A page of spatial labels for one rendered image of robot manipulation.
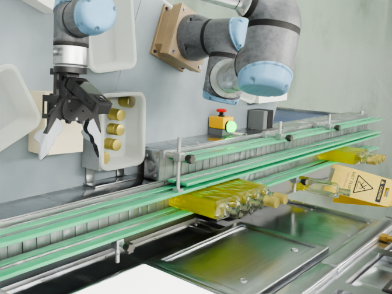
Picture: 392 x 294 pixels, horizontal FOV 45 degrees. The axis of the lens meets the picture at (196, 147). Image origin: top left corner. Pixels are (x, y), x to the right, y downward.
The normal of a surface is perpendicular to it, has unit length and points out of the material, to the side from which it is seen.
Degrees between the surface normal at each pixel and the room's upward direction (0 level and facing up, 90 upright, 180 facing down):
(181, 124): 0
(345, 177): 79
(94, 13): 17
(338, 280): 90
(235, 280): 90
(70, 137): 0
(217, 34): 93
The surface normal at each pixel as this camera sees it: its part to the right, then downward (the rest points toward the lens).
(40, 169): 0.77, 0.14
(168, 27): -0.58, -0.23
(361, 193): -0.30, -0.37
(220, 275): 0.04, -0.98
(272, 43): -0.08, -0.01
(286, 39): 0.43, 0.08
